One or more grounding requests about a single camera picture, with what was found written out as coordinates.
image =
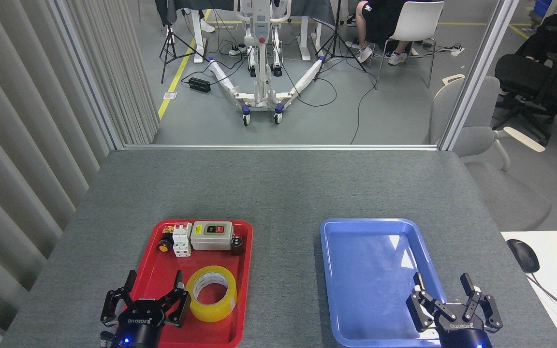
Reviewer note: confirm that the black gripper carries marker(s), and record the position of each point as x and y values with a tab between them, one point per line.
138	324
464	333

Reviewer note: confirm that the yellow tape roll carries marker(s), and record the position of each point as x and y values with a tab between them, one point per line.
211	311

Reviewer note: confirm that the red plastic tray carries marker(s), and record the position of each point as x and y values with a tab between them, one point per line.
153	263

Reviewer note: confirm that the yellow push button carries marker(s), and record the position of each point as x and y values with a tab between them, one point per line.
164	247

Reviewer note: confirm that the white circuit breaker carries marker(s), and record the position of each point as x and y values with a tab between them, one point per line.
182	241

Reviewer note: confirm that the small orange black part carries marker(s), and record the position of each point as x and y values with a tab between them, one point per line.
168	228

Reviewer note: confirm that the black computer mouse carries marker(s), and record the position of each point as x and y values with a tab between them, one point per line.
523	255

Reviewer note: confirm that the blue plastic tray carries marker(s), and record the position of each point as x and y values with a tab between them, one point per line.
365	270

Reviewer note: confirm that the grey office chair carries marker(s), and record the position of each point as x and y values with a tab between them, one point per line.
501	188

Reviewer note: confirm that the grey vertical blinds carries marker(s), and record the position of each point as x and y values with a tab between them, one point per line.
17	121

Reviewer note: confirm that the black power adapter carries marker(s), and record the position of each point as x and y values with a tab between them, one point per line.
199	85

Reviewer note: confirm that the black office chair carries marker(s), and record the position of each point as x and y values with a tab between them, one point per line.
525	79

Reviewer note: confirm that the white wheeled stand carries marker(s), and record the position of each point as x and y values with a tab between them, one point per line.
261	87

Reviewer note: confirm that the white power strip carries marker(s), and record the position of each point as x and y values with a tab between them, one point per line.
457	50

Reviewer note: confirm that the black tripod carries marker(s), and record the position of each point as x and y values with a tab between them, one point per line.
171	46
337	43

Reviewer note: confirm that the white chair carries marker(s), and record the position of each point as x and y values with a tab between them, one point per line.
421	19

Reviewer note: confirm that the blue storage bin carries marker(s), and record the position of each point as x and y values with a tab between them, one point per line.
543	7

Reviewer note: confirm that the grey switch box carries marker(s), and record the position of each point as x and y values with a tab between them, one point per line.
211	240

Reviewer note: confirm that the black round knob switch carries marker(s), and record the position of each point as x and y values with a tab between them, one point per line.
237	246

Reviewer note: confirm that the silver frame rail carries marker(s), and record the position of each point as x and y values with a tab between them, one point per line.
278	147

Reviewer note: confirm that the silver frame post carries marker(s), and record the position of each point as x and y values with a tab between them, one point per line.
476	72

